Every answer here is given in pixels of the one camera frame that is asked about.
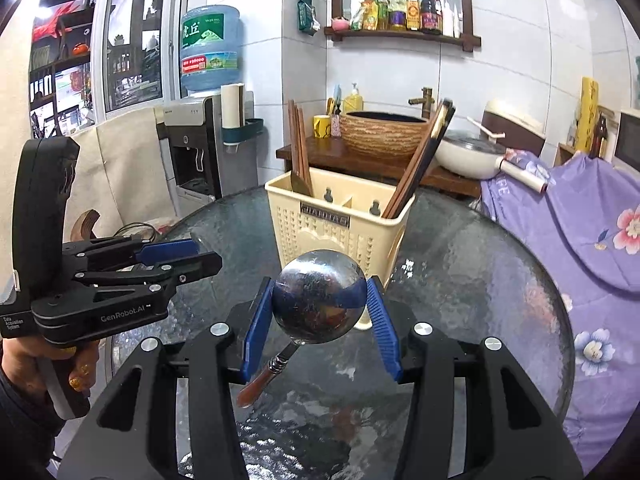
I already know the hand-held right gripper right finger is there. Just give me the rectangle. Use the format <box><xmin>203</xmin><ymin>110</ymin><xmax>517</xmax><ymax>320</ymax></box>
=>
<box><xmin>365</xmin><ymin>275</ymin><xmax>586</xmax><ymax>480</ymax></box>

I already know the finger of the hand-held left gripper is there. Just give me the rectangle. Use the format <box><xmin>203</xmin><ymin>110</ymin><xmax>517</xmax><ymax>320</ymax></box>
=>
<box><xmin>74</xmin><ymin>251</ymin><xmax>224</xmax><ymax>292</ymax></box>
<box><xmin>62</xmin><ymin>236</ymin><xmax>201</xmax><ymax>266</ymax></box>

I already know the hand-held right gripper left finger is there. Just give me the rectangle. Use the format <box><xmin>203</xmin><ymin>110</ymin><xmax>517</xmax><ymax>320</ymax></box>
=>
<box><xmin>57</xmin><ymin>276</ymin><xmax>278</xmax><ymax>480</ymax></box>

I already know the metal spoon with reddish handle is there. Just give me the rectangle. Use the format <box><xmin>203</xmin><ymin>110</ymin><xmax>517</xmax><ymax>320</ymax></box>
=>
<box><xmin>236</xmin><ymin>249</ymin><xmax>368</xmax><ymax>409</ymax></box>

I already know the beige plastic utensil holder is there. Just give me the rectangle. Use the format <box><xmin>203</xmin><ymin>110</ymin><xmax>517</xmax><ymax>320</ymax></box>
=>
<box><xmin>264</xmin><ymin>166</ymin><xmax>417</xmax><ymax>332</ymax></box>

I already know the person's left forearm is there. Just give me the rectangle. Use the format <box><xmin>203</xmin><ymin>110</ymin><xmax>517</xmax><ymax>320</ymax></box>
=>
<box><xmin>0</xmin><ymin>375</ymin><xmax>66</xmax><ymax>480</ymax></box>

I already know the person's left hand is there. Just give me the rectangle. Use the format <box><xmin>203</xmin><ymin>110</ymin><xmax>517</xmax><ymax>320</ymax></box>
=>
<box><xmin>0</xmin><ymin>335</ymin><xmax>103</xmax><ymax>403</ymax></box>

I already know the brown carved wooden piece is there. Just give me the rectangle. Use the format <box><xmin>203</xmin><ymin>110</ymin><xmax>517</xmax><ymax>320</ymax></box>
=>
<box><xmin>70</xmin><ymin>210</ymin><xmax>101</xmax><ymax>243</ymax></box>

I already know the beige cloth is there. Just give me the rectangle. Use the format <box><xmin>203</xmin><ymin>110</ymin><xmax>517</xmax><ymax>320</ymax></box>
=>
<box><xmin>62</xmin><ymin>107</ymin><xmax>178</xmax><ymax>256</ymax></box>

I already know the white water dispenser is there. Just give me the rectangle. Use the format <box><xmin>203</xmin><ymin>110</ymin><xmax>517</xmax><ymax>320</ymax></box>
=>
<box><xmin>157</xmin><ymin>95</ymin><xmax>223</xmax><ymax>201</ymax></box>

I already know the teal paper towel holder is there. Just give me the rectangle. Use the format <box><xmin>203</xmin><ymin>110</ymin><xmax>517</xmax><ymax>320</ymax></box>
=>
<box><xmin>222</xmin><ymin>117</ymin><xmax>265</xmax><ymax>146</ymax></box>

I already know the white framed glass window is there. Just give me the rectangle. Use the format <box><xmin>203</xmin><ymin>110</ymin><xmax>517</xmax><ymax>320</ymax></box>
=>
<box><xmin>30</xmin><ymin>0</ymin><xmax>181</xmax><ymax>136</ymax></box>

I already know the cream frying pan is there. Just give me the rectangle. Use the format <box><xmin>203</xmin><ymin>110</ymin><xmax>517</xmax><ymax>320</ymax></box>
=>
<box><xmin>434</xmin><ymin>129</ymin><xmax>549</xmax><ymax>194</ymax></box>

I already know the woven pattern wash basin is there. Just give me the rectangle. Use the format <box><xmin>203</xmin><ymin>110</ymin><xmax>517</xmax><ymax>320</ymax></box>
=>
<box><xmin>340</xmin><ymin>110</ymin><xmax>431</xmax><ymax>158</ymax></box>

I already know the blue water jug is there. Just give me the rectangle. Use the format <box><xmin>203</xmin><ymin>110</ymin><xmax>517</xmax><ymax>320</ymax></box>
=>
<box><xmin>180</xmin><ymin>5</ymin><xmax>246</xmax><ymax>96</ymax></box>

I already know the purple floral cloth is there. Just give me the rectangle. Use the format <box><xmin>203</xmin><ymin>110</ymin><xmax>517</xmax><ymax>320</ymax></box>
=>
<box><xmin>470</xmin><ymin>150</ymin><xmax>640</xmax><ymax>456</ymax></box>

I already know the yellow dish soap bottle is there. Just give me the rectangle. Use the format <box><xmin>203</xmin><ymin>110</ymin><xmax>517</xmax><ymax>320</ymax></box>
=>
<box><xmin>344</xmin><ymin>82</ymin><xmax>365</xmax><ymax>113</ymax></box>

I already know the white rice paddle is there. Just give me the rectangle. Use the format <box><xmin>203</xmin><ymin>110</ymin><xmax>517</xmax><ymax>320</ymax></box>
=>
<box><xmin>467</xmin><ymin>116</ymin><xmax>506</xmax><ymax>140</ymax></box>

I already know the brass faucet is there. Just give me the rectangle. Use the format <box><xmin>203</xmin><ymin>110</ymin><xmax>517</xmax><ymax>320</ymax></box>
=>
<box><xmin>408</xmin><ymin>86</ymin><xmax>433</xmax><ymax>120</ymax></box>

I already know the white and brown rice cooker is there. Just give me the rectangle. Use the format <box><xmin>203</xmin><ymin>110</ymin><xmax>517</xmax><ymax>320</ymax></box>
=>
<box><xmin>482</xmin><ymin>99</ymin><xmax>546</xmax><ymax>158</ymax></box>

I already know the green hanging packet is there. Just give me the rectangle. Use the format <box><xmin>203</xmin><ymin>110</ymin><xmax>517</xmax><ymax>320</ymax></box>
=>
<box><xmin>297</xmin><ymin>0</ymin><xmax>321</xmax><ymax>36</ymax></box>

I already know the brown glass bottle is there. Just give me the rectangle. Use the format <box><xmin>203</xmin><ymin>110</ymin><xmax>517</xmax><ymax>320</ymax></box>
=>
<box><xmin>592</xmin><ymin>115</ymin><xmax>608</xmax><ymax>158</ymax></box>

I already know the yellow green snack packet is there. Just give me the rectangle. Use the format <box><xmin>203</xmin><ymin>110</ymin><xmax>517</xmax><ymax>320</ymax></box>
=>
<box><xmin>350</xmin><ymin>0</ymin><xmax>378</xmax><ymax>31</ymax></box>

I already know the white microwave oven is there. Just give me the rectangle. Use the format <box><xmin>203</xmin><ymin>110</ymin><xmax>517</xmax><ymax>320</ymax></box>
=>
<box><xmin>612</xmin><ymin>107</ymin><xmax>640</xmax><ymax>176</ymax></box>

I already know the white plastic bottle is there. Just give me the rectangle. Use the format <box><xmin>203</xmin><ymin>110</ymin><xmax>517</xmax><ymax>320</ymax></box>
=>
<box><xmin>442</xmin><ymin>0</ymin><xmax>463</xmax><ymax>38</ymax></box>

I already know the large dark soy sauce bottle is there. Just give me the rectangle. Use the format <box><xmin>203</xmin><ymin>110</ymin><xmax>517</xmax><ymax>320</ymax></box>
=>
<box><xmin>420</xmin><ymin>0</ymin><xmax>443</xmax><ymax>35</ymax></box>

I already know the wooden framed mirror shelf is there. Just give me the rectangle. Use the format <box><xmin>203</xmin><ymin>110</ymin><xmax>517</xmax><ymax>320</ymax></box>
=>
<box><xmin>324</xmin><ymin>0</ymin><xmax>482</xmax><ymax>53</ymax></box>

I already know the black cable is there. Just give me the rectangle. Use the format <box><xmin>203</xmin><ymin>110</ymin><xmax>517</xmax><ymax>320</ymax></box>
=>
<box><xmin>112</xmin><ymin>222</ymin><xmax>166</xmax><ymax>241</ymax></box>

